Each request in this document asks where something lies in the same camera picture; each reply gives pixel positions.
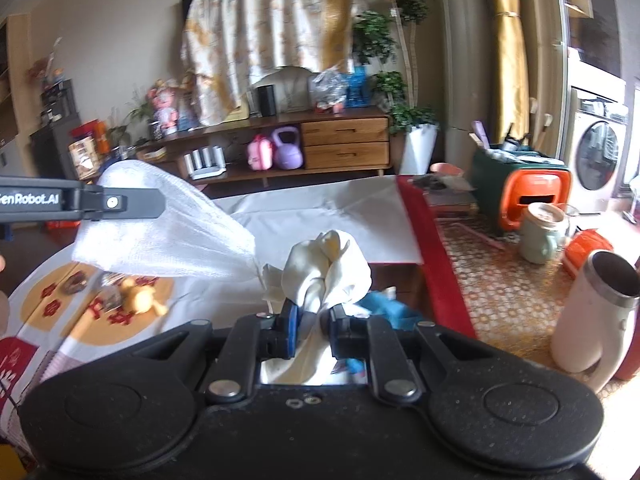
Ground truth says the cream cloth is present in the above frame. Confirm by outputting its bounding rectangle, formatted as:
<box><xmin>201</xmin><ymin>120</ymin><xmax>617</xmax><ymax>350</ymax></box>
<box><xmin>257</xmin><ymin>230</ymin><xmax>374</xmax><ymax>386</ymax></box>

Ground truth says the green ceramic mug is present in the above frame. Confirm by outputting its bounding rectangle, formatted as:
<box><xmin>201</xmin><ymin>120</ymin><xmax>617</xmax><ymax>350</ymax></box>
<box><xmin>517</xmin><ymin>202</ymin><xmax>571</xmax><ymax>265</ymax></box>

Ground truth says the white insulated mug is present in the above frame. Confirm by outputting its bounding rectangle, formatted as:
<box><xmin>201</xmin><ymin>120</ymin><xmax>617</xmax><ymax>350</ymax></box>
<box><xmin>550</xmin><ymin>248</ymin><xmax>640</xmax><ymax>395</ymax></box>

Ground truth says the brown scrunchie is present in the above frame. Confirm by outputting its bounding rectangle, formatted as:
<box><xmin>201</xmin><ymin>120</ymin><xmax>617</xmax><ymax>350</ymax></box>
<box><xmin>62</xmin><ymin>270</ymin><xmax>89</xmax><ymax>294</ymax></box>

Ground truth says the yellow curtain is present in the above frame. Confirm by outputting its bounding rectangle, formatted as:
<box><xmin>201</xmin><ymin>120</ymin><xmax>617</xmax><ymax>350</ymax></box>
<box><xmin>487</xmin><ymin>0</ymin><xmax>532</xmax><ymax>132</ymax></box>

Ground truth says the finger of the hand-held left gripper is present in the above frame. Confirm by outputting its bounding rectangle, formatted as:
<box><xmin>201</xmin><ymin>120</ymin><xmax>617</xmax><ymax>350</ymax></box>
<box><xmin>132</xmin><ymin>297</ymin><xmax>303</xmax><ymax>406</ymax></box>
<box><xmin>80</xmin><ymin>184</ymin><xmax>167</xmax><ymax>223</ymax></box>

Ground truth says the yellow plush toy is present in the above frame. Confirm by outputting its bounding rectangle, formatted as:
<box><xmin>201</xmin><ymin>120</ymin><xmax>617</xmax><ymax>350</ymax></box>
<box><xmin>117</xmin><ymin>277</ymin><xmax>169</xmax><ymax>317</ymax></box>

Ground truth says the pastel gift bag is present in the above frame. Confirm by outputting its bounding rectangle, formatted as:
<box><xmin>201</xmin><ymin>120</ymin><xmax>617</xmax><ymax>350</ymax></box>
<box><xmin>177</xmin><ymin>75</ymin><xmax>201</xmax><ymax>131</ymax></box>

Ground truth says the pink bowl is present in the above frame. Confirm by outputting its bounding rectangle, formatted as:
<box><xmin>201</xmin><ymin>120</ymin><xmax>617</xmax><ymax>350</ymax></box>
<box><xmin>428</xmin><ymin>161</ymin><xmax>467</xmax><ymax>180</ymax></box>

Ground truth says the wooden TV cabinet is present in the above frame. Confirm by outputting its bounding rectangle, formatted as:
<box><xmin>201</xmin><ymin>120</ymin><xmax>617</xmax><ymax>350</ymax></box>
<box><xmin>135</xmin><ymin>106</ymin><xmax>392</xmax><ymax>187</ymax></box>

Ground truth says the blue plastic basket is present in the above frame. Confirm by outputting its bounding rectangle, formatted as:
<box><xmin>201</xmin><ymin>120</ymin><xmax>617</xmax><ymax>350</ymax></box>
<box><xmin>345</xmin><ymin>62</ymin><xmax>374</xmax><ymax>109</ymax></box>

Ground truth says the wooden shelving unit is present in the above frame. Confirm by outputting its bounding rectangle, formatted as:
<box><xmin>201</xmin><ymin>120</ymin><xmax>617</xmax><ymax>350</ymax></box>
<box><xmin>0</xmin><ymin>12</ymin><xmax>34</xmax><ymax>171</ymax></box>

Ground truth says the black cylinder speaker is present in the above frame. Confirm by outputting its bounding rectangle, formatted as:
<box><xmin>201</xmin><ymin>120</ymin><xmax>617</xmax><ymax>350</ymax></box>
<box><xmin>255</xmin><ymin>84</ymin><xmax>277</xmax><ymax>117</ymax></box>

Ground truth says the black coffee machine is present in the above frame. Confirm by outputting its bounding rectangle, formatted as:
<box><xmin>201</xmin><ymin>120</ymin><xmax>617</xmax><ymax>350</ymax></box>
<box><xmin>39</xmin><ymin>78</ymin><xmax>76</xmax><ymax>129</ymax></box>

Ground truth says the patterned gold table mat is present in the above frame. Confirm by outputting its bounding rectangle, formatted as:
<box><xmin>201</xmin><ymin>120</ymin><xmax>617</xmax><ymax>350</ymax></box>
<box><xmin>434</xmin><ymin>209</ymin><xmax>640</xmax><ymax>397</ymax></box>

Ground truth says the stack of dark books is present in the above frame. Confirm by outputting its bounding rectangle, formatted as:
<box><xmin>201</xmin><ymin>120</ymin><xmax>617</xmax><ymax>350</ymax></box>
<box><xmin>412</xmin><ymin>173</ymin><xmax>479</xmax><ymax>220</ymax></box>

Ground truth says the purple kettlebell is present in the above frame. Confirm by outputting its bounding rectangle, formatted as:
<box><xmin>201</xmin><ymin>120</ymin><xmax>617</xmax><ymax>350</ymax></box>
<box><xmin>271</xmin><ymin>127</ymin><xmax>305</xmax><ymax>170</ymax></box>

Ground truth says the orange packet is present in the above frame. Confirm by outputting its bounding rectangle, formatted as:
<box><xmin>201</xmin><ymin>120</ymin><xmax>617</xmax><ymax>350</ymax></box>
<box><xmin>562</xmin><ymin>228</ymin><xmax>615</xmax><ymax>281</ymax></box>

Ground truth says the white tower air conditioner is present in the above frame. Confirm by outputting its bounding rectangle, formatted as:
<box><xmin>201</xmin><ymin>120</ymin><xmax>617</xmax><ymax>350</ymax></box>
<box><xmin>434</xmin><ymin>0</ymin><xmax>497</xmax><ymax>174</ymax></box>

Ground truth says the green orange desktop organizer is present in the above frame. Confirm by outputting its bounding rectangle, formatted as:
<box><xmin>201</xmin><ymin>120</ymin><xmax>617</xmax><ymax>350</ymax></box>
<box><xmin>467</xmin><ymin>142</ymin><xmax>572</xmax><ymax>234</ymax></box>

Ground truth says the green indoor tree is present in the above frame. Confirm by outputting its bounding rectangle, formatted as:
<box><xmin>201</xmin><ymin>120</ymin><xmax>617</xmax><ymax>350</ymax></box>
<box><xmin>350</xmin><ymin>0</ymin><xmax>442</xmax><ymax>137</ymax></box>

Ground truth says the pink toy case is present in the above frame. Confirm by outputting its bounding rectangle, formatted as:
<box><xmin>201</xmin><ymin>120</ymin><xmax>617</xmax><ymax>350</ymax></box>
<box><xmin>246</xmin><ymin>133</ymin><xmax>275</xmax><ymax>172</ymax></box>

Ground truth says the person's left hand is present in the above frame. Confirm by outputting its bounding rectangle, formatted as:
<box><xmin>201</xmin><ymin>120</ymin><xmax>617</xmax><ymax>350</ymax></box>
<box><xmin>0</xmin><ymin>254</ymin><xmax>11</xmax><ymax>337</ymax></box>

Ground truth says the pink doll bouquet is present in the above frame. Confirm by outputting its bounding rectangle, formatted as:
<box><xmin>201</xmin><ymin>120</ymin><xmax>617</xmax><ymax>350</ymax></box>
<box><xmin>147</xmin><ymin>78</ymin><xmax>181</xmax><ymax>136</ymax></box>

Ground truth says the washing machine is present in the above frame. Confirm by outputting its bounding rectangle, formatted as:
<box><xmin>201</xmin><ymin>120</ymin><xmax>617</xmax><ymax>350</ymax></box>
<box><xmin>562</xmin><ymin>57</ymin><xmax>631</xmax><ymax>216</ymax></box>

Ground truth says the red lid snack jar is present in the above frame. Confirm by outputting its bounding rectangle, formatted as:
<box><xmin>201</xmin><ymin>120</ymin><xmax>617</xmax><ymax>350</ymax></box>
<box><xmin>68</xmin><ymin>119</ymin><xmax>104</xmax><ymax>181</ymax></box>

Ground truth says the clear plastic bag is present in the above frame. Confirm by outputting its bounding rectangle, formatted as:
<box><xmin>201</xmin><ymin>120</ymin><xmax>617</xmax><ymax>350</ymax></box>
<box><xmin>308</xmin><ymin>67</ymin><xmax>351</xmax><ymax>111</ymax></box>

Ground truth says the white router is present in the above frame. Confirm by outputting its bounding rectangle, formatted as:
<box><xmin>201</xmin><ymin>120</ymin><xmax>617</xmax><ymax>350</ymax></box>
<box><xmin>182</xmin><ymin>145</ymin><xmax>226</xmax><ymax>181</ymax></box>

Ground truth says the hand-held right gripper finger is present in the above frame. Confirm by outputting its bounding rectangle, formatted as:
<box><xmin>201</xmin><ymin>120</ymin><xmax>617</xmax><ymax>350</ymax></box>
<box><xmin>325</xmin><ymin>302</ymin><xmax>506</xmax><ymax>406</ymax></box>

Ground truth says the green houseplant in vase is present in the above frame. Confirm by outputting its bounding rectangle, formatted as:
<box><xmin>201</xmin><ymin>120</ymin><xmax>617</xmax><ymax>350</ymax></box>
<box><xmin>117</xmin><ymin>87</ymin><xmax>161</xmax><ymax>142</ymax></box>

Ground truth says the cotton swab packet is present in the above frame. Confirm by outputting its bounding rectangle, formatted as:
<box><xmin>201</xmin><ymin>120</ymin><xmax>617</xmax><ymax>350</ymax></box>
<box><xmin>96</xmin><ymin>272</ymin><xmax>127</xmax><ymax>312</ymax></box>

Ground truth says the beige fan-shaped ornament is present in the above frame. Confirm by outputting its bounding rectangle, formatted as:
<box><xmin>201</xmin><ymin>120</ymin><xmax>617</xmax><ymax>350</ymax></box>
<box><xmin>247</xmin><ymin>65</ymin><xmax>322</xmax><ymax>114</ymax></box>

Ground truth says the floral yellow sheet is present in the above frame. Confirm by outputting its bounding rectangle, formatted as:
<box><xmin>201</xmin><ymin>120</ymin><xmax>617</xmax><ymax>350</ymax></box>
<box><xmin>179</xmin><ymin>0</ymin><xmax>362</xmax><ymax>129</ymax></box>

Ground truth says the white planter pot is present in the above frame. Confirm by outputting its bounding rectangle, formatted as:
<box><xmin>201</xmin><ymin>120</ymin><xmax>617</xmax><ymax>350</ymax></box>
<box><xmin>399</xmin><ymin>123</ymin><xmax>440</xmax><ymax>176</ymax></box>

